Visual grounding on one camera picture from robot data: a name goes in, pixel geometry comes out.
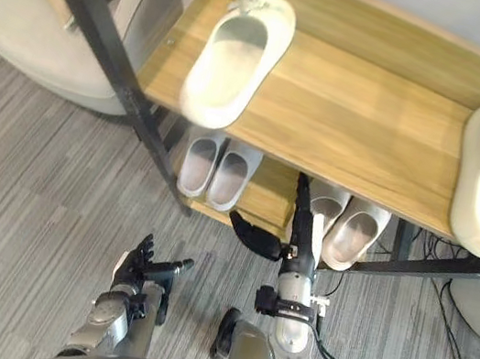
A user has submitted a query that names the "beige foam slipper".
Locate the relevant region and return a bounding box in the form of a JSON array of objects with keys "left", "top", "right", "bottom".
[
  {"left": 318, "top": 193, "right": 395, "bottom": 279},
  {"left": 300, "top": 177, "right": 355, "bottom": 242}
]

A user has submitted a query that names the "grey foam slipper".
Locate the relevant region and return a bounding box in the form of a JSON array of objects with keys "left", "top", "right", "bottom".
[
  {"left": 204, "top": 137, "right": 266, "bottom": 218},
  {"left": 175, "top": 130, "right": 227, "bottom": 201}
]

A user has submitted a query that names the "wooden shoe rack black frame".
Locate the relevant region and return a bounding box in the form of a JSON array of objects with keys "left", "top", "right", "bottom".
[{"left": 0, "top": 0, "right": 480, "bottom": 297}]

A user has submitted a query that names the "robot right leg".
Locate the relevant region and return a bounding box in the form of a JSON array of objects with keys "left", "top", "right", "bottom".
[{"left": 207, "top": 304, "right": 288, "bottom": 359}]

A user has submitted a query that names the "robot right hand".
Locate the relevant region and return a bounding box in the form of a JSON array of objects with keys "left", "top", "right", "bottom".
[{"left": 220, "top": 161, "right": 337, "bottom": 279}]

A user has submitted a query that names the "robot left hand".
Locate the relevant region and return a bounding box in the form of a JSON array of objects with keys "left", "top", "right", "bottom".
[{"left": 111, "top": 227, "right": 199, "bottom": 299}]

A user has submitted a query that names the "black cable bundle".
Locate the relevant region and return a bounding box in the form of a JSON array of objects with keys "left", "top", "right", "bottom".
[{"left": 409, "top": 222, "right": 469, "bottom": 268}]

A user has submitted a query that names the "robot left leg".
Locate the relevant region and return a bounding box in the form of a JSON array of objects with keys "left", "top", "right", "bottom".
[{"left": 128, "top": 280, "right": 174, "bottom": 359}]

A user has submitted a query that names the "cream slipper with bow charm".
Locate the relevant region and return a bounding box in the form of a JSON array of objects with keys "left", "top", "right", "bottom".
[{"left": 174, "top": 0, "right": 301, "bottom": 141}]

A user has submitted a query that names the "cream round floor cushion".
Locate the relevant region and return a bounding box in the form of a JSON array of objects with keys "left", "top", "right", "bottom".
[{"left": 0, "top": 0, "right": 156, "bottom": 121}]

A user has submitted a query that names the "robot leg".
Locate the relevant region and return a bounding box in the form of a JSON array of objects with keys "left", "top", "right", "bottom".
[
  {"left": 207, "top": 304, "right": 288, "bottom": 359},
  {"left": 128, "top": 280, "right": 174, "bottom": 359}
]

